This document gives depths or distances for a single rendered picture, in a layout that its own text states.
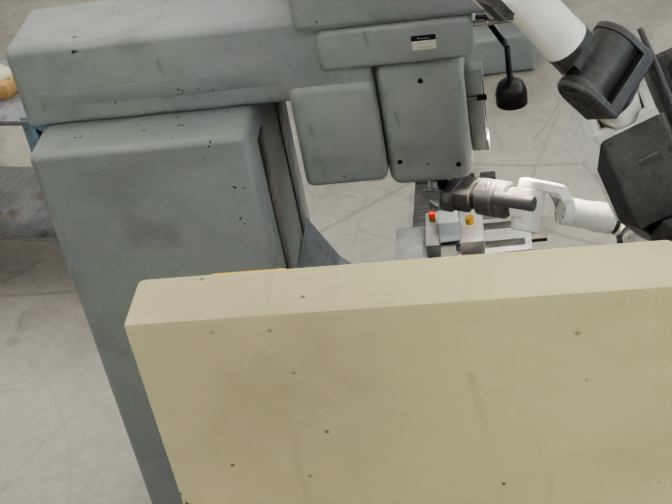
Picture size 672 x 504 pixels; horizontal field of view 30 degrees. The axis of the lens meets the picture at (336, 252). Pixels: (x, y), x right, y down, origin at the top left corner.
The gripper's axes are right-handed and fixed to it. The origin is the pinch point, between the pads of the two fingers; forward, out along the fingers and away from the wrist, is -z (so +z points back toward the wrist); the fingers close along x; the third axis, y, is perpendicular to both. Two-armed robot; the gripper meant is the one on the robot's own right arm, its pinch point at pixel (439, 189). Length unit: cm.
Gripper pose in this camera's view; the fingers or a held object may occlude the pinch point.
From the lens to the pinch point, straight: 300.0
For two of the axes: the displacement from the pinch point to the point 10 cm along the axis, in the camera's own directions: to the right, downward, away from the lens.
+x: -4.9, 5.7, -6.6
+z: 8.5, 1.7, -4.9
